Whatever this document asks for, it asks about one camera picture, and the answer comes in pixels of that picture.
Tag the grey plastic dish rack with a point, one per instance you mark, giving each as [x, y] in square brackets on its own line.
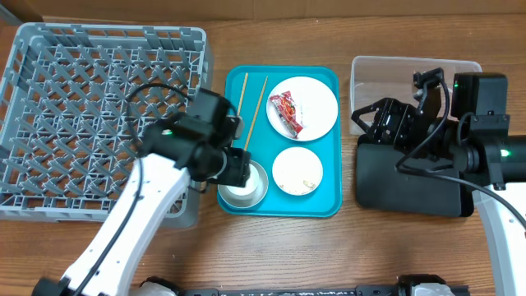
[71, 97]

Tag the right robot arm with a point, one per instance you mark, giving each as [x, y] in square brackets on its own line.
[450, 153]

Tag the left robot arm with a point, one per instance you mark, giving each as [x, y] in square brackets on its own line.
[190, 146]

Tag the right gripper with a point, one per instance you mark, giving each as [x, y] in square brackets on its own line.
[385, 113]

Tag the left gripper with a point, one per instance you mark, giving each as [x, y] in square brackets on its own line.
[237, 171]

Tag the white paper cup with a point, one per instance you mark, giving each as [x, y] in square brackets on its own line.
[249, 187]

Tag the teal serving tray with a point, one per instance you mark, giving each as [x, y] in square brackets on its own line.
[266, 144]

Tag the wooden chopstick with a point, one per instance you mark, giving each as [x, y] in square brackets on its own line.
[255, 115]
[244, 85]

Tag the large white plate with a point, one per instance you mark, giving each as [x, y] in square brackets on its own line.
[317, 103]

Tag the clear plastic bin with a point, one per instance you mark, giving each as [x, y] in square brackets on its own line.
[376, 77]

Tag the black waste tray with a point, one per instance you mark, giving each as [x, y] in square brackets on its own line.
[380, 187]

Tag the red snack wrapper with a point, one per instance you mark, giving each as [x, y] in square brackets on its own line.
[288, 111]

